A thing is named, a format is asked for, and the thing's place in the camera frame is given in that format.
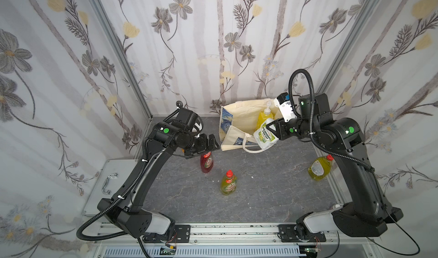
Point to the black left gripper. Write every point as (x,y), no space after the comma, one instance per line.
(204,145)

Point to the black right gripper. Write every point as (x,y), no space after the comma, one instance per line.
(282,128)

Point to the white green-capped soap bottle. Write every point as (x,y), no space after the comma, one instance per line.
(264,138)

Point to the cream canvas starry-night shopping bag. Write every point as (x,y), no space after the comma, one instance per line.
(238,123)

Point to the green red-capped dish soap bottle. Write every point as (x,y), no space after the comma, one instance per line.
(228,183)

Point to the yellow pump dish soap bottle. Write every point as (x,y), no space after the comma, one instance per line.
(265,115)

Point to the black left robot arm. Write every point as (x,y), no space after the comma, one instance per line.
(125,209)

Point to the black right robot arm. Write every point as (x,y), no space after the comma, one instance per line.
(369,212)

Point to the red dish soap bottle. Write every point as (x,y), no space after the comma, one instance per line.
(206,162)

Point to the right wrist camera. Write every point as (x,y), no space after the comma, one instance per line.
(283,103)

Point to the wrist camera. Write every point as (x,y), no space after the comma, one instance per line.
(188,120)
(283,103)

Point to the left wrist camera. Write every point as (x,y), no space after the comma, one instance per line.
(188,120)

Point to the yellow-green red-capped bottle at wall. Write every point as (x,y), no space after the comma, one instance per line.
(321,167)

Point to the grey metal box with handle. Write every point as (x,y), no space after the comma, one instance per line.
(111,178)

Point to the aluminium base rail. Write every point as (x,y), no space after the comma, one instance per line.
(257,240)

